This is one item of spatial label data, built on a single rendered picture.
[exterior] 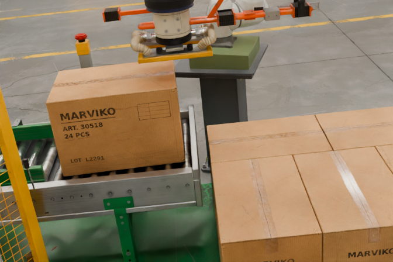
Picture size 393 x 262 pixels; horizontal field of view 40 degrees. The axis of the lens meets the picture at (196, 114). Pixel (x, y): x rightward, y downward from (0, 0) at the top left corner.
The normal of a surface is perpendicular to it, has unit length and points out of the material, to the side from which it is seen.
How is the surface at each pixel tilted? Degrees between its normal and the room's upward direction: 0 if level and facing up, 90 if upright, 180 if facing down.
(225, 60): 90
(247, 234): 0
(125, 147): 90
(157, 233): 0
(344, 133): 0
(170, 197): 90
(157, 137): 90
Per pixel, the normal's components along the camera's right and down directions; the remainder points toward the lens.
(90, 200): 0.04, 0.44
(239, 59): -0.28, 0.45
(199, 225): -0.10, -0.89
